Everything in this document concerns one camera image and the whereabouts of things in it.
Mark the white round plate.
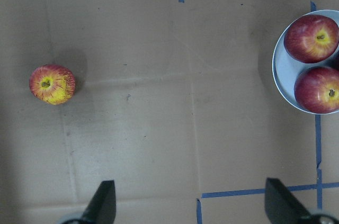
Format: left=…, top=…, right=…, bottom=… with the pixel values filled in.
left=272, top=26, right=338, bottom=114

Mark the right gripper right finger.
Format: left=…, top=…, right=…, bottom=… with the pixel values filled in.
left=264, top=178, right=313, bottom=224

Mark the red apple plate front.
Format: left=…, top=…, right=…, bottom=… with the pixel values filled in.
left=294, top=67, right=338, bottom=114

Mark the red apple plate rear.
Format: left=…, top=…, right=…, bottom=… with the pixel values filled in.
left=283, top=14, right=338, bottom=64

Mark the yellow-red apple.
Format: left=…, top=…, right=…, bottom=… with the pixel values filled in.
left=29, top=64, right=76, bottom=105

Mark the red apple plate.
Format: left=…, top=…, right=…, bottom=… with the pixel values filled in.
left=294, top=67, right=338, bottom=114
left=283, top=14, right=338, bottom=64

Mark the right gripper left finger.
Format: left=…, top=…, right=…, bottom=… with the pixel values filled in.
left=81, top=180, right=116, bottom=224

